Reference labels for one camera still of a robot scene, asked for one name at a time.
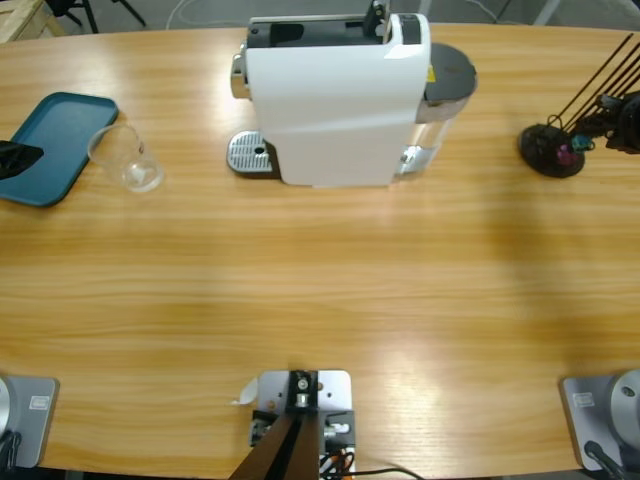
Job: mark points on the grey metal frame leg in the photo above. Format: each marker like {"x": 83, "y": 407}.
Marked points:
{"x": 547, "y": 12}

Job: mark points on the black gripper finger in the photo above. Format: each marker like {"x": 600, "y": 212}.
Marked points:
{"x": 17, "y": 160}

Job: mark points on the black camera mast with bracket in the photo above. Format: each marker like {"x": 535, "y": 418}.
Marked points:
{"x": 300, "y": 400}

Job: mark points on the white capsule coffee machine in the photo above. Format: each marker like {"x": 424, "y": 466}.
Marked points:
{"x": 330, "y": 115}

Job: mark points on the purple coffee capsule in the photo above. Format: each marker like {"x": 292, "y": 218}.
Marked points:
{"x": 565, "y": 156}

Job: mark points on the black tripod legs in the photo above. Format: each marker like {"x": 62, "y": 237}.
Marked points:
{"x": 90, "y": 12}

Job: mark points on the blue coffee capsule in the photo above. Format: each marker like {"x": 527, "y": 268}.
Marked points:
{"x": 582, "y": 143}

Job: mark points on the clear water tank black lid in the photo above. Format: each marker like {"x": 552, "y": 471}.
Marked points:
{"x": 450, "y": 70}

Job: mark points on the clear glass cup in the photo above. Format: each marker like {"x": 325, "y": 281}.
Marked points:
{"x": 135, "y": 165}

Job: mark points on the teal plastic tray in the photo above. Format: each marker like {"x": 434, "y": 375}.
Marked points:
{"x": 55, "y": 130}

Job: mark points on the wooden crate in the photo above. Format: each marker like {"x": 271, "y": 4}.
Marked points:
{"x": 25, "y": 17}

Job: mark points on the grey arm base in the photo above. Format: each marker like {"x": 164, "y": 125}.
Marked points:
{"x": 600, "y": 410}
{"x": 30, "y": 415}

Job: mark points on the black capsule holder with rods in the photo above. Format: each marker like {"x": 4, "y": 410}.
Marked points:
{"x": 540, "y": 147}

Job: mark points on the yellow warning sticker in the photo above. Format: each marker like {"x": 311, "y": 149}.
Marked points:
{"x": 430, "y": 75}

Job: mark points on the light grey camera mount plate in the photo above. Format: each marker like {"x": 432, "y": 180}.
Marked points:
{"x": 335, "y": 390}

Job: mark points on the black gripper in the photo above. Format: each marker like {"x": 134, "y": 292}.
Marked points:
{"x": 627, "y": 120}

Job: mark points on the white tape tag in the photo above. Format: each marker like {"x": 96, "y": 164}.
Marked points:
{"x": 247, "y": 392}

